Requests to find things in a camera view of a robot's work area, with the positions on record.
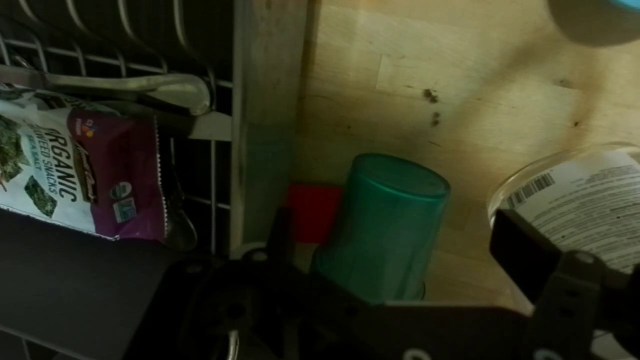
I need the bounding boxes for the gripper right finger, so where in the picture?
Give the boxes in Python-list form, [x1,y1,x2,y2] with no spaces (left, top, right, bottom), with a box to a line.
[490,209,640,360]

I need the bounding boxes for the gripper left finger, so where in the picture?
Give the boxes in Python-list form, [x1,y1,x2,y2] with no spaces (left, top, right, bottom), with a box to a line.
[150,207,388,360]

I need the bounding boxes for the blue plastic cup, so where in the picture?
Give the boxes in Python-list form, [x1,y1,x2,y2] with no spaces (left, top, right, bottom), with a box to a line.
[310,152,452,304]

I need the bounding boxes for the dishwasher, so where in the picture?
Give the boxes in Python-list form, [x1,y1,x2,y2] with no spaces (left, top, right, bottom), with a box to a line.
[0,0,310,360]

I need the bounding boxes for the clear jar with white label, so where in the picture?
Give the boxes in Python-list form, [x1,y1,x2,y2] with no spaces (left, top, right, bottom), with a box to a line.
[487,142,640,275]

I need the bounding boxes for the red plastic block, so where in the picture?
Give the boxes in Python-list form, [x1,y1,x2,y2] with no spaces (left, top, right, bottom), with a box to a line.
[286,183,345,246]

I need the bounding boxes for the white blade knife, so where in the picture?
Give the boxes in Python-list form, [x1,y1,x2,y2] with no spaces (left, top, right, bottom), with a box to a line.
[150,111,234,142]

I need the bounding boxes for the seaweed snack packet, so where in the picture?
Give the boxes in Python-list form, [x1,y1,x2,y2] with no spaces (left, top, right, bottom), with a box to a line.
[0,84,169,244]

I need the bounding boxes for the large metal spoon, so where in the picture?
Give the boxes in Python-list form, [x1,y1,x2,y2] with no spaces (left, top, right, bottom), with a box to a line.
[0,64,214,117]

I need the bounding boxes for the grey bowl with blue rim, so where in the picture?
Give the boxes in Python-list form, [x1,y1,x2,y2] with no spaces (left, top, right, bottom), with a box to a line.
[547,0,640,48]

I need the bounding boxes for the white wire dishwasher rack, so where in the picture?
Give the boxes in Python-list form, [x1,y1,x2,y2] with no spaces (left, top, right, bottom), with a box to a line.
[0,0,235,257]

